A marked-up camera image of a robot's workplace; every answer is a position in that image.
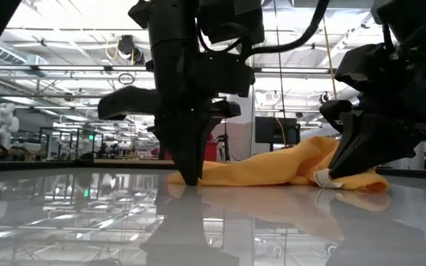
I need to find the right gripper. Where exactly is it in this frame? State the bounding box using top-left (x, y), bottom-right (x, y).
top-left (319, 43), bottom-right (426, 181)

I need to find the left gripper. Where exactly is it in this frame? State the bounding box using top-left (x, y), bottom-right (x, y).
top-left (97, 39), bottom-right (243, 186)

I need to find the orange microfiber towel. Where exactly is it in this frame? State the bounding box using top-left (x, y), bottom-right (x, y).
top-left (166, 135), bottom-right (391, 193)

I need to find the black monitor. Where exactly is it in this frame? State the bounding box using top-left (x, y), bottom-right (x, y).
top-left (254, 116), bottom-right (299, 145)

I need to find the yellow hanging cable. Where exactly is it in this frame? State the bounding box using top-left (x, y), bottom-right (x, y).
top-left (321, 17), bottom-right (339, 100)

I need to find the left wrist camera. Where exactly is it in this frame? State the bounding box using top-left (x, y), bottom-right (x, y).
top-left (192, 52), bottom-right (256, 98)

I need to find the black hanging cable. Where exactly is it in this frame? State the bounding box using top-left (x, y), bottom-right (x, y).
top-left (273, 0), bottom-right (287, 119)

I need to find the black cable loop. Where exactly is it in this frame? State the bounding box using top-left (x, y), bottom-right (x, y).
top-left (118, 72), bottom-right (136, 86)

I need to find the black table frame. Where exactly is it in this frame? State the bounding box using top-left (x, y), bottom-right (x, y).
top-left (0, 158), bottom-right (426, 179)

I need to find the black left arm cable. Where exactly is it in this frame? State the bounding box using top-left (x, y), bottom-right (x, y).
top-left (241, 0), bottom-right (331, 59)

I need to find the black ceiling cable reel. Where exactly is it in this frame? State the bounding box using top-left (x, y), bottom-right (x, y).
top-left (118, 34), bottom-right (146, 66)

